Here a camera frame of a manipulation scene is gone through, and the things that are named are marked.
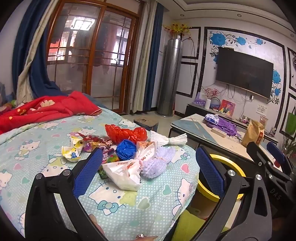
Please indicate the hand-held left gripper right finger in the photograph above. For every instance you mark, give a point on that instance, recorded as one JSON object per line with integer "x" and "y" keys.
{"x": 209, "y": 169}

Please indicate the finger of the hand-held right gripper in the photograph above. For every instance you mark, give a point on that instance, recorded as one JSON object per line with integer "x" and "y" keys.
{"x": 275, "y": 153}
{"x": 261, "y": 160}

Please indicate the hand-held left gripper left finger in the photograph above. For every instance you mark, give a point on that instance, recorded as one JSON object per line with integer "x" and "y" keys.
{"x": 87, "y": 169}

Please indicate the purple candy wrapper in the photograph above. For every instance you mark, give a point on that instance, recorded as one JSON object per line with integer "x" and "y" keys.
{"x": 92, "y": 147}

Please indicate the yellow white snack wrapper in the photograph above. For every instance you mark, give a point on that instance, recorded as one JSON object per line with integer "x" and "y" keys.
{"x": 74, "y": 150}

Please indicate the yellow round bin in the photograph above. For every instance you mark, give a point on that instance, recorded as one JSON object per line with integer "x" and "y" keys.
{"x": 235, "y": 166}

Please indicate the multicoloured candy wrapper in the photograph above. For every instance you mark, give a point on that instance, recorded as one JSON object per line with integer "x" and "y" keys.
{"x": 112, "y": 156}

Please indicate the red candy wrapper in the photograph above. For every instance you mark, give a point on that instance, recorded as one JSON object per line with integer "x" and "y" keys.
{"x": 92, "y": 139}

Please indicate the white plastic bag red print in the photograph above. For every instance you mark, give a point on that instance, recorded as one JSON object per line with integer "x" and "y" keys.
{"x": 124, "y": 173}

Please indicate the blue plastic bag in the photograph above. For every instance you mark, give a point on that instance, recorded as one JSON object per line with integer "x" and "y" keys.
{"x": 126, "y": 149}

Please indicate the lavender foam net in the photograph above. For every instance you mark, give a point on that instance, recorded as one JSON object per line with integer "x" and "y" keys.
{"x": 157, "y": 162}

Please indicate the white foam net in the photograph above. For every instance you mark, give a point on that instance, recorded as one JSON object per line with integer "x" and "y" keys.
{"x": 161, "y": 139}

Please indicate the person's left hand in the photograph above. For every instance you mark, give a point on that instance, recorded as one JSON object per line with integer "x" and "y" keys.
{"x": 96, "y": 223}

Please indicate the red flower pot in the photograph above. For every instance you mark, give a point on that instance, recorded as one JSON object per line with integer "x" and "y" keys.
{"x": 289, "y": 143}

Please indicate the brown paper bag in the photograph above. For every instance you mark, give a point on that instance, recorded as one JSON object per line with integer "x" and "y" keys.
{"x": 252, "y": 134}

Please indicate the green bag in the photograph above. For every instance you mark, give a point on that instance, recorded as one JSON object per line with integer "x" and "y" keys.
{"x": 291, "y": 122}

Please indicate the cream power strip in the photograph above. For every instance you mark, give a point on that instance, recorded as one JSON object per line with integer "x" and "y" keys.
{"x": 219, "y": 132}

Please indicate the purple backpack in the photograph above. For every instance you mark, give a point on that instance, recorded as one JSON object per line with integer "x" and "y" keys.
{"x": 226, "y": 127}

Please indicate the white paper note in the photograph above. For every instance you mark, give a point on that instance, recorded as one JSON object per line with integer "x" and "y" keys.
{"x": 262, "y": 109}

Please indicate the blue and cream coffee table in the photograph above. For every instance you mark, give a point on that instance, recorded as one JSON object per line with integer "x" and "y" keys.
{"x": 196, "y": 125}

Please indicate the tissue pack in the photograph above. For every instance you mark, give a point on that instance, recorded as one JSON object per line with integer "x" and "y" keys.
{"x": 210, "y": 118}

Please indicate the yellow-green cloth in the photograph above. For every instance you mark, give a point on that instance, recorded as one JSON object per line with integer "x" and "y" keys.
{"x": 192, "y": 221}

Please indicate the colourful painting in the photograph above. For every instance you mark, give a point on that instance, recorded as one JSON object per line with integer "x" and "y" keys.
{"x": 227, "y": 107}

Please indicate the white vase with red branches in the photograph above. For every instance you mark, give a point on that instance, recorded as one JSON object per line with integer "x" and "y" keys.
{"x": 207, "y": 104}

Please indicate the round glass ornament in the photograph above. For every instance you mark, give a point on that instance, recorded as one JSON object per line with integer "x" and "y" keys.
{"x": 216, "y": 104}

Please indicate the purple box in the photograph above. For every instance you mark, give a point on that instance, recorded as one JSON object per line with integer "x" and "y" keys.
{"x": 200, "y": 100}

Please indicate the red flowered blanket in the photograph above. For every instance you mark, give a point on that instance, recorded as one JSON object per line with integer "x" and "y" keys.
{"x": 46, "y": 109}

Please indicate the dark blue storage box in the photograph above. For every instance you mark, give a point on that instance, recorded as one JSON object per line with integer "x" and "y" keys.
{"x": 145, "y": 122}

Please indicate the silver tower air conditioner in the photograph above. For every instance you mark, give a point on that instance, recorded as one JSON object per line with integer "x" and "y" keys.
{"x": 170, "y": 76}

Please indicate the beige curtain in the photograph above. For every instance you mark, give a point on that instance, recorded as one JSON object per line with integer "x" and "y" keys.
{"x": 143, "y": 69}
{"x": 30, "y": 76}

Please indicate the blue curtain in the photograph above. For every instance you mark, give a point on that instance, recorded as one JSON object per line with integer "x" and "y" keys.
{"x": 153, "y": 69}
{"x": 25, "y": 34}

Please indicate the wooden glass sliding door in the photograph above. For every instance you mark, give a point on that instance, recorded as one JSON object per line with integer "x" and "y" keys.
{"x": 97, "y": 34}

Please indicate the wall-mounted television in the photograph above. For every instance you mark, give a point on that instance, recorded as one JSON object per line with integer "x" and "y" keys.
{"x": 245, "y": 71}

